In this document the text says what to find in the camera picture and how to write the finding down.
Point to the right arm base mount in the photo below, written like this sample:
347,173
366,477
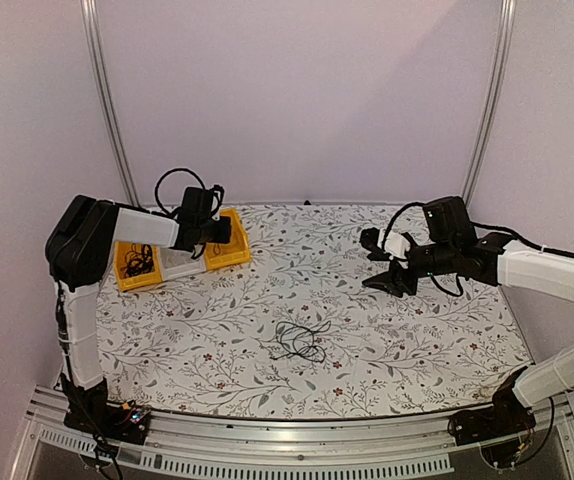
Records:
506,416

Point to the aluminium corner post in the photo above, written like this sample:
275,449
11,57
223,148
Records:
90,17
492,99

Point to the right yellow plastic bin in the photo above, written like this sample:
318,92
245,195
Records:
235,252

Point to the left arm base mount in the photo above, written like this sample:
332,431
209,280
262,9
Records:
89,411

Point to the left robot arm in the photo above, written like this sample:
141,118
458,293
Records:
80,253

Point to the floral table cloth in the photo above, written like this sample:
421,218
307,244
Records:
293,333

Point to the aluminium front rail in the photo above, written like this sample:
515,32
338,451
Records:
186,446

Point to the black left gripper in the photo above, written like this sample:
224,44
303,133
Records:
224,233

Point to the back aluminium floor rail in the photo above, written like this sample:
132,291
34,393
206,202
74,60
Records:
232,204

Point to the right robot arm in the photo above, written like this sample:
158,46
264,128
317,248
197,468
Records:
501,258

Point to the right aluminium corner post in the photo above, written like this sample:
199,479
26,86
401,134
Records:
492,99

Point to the left aluminium corner post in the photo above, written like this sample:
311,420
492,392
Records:
90,17

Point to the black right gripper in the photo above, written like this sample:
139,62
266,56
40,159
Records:
394,279

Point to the white translucent plastic bin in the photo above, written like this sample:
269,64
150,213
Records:
175,264

